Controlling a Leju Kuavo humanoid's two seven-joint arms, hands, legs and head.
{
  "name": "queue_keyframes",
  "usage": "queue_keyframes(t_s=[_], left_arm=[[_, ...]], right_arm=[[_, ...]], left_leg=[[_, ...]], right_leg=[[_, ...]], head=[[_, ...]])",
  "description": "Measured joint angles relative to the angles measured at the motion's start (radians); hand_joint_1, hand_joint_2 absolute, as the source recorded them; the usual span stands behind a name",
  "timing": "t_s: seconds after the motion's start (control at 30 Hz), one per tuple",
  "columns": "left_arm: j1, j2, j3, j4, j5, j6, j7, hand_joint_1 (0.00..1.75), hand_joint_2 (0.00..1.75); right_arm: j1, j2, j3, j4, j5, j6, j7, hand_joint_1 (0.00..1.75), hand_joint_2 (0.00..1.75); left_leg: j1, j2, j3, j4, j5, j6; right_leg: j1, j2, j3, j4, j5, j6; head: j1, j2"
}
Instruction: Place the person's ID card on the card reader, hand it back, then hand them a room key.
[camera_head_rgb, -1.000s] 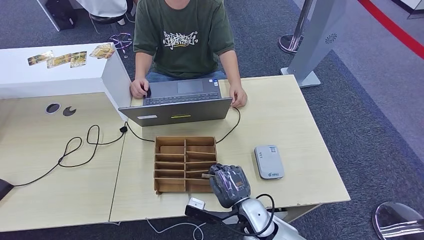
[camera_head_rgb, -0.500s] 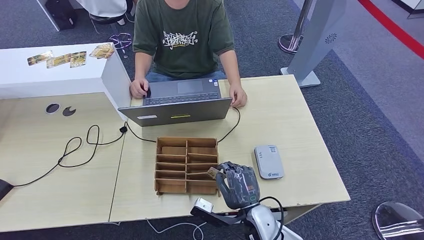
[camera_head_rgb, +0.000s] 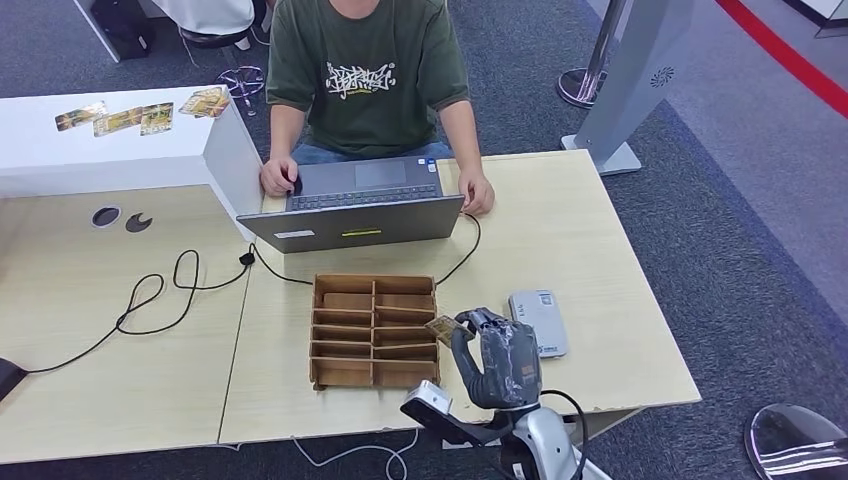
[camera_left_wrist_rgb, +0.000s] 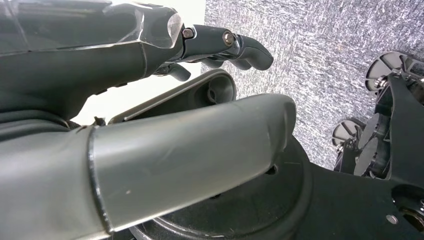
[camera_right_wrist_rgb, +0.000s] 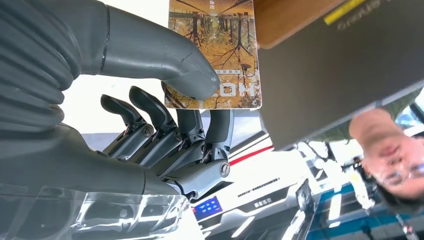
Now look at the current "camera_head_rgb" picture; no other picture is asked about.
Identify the person's left hand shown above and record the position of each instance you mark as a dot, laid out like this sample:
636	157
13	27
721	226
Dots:
477	193

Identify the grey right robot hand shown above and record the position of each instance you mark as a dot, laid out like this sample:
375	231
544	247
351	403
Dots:
503	364

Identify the person's right hand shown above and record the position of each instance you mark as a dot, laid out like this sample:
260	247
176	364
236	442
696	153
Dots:
277	177

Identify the black mouse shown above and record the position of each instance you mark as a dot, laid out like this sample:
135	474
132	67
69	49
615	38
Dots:
296	187

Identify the yellow room key card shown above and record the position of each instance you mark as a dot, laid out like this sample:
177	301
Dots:
445	330

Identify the wooden compartment organizer box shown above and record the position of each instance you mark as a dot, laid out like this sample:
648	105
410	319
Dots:
341	374

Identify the person's left forearm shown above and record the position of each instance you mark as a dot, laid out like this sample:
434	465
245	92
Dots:
462	136

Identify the person's right forearm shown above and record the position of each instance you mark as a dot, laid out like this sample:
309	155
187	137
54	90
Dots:
278	129

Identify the white grey card reader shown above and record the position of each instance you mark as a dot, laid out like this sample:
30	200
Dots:
546	318

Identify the person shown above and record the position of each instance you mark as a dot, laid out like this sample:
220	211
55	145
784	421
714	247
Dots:
364	112

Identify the grey laptop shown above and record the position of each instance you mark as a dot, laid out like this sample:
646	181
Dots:
351	228

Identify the chair star base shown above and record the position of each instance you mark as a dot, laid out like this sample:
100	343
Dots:
242	84

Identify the wooden table support panel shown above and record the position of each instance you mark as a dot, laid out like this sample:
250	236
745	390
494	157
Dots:
613	420

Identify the white counter block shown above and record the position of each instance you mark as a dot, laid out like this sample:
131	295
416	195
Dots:
132	159

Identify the black crescent grommet cover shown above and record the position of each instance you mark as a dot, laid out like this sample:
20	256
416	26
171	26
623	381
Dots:
136	224

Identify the black stool seat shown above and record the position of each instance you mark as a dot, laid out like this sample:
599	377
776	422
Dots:
212	41

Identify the grey kiosk stand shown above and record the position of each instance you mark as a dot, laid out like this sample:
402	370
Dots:
636	79

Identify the black device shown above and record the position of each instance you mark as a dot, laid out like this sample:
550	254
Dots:
10	378

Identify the red barrier belt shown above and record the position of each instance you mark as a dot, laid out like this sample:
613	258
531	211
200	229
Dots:
782	56

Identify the white display counter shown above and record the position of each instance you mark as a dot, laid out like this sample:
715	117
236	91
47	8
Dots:
828	10

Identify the pale wrist camera black mount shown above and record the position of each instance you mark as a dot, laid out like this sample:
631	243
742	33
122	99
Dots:
429	397

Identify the chrome stanchion post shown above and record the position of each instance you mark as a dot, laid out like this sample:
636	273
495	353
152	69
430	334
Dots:
583	89

